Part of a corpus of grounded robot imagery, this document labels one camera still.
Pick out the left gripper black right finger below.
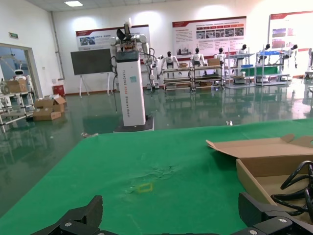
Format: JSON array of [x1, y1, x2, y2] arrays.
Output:
[[234, 192, 313, 235]]

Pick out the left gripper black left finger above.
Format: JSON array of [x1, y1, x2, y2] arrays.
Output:
[[30, 195, 106, 235]]

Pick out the black power cable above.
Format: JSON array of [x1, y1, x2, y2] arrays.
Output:
[[270, 160, 313, 217]]

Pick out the open brown cardboard box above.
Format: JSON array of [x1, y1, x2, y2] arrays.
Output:
[[206, 134, 313, 217]]

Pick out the flat cardboard box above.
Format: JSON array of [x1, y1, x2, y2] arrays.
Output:
[[33, 107, 62, 121]]

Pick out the closed cardboard box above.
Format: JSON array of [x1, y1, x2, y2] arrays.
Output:
[[6, 79, 28, 93]]

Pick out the yellow tape square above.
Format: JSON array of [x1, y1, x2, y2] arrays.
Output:
[[136, 182, 154, 193]]

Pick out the green tablecloth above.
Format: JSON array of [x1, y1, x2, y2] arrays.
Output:
[[0, 118, 313, 235]]

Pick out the white pipe shelf rack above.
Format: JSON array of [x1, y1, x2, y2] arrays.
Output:
[[0, 90, 36, 127]]

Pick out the white column wheeled robot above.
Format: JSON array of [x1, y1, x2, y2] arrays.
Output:
[[109, 17, 156, 134]]

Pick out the metal pipe shelf rack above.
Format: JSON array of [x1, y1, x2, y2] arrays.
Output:
[[193, 65, 225, 90], [162, 66, 195, 91], [224, 52, 255, 89], [255, 50, 291, 86]]

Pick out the black display screen on stand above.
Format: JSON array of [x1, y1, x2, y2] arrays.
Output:
[[70, 48, 112, 96]]

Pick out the small white round-head robot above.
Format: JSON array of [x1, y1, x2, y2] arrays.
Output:
[[13, 69, 26, 81]]

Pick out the glass door frame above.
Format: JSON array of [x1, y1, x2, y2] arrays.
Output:
[[0, 43, 44, 98]]

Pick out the grey wall pipe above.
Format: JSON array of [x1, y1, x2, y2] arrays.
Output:
[[50, 3, 66, 81]]

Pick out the blue white wall poster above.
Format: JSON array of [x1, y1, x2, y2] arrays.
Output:
[[75, 24, 150, 51]]

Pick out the red white wall poster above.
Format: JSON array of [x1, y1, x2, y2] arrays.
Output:
[[172, 16, 247, 58], [268, 10, 313, 53]]

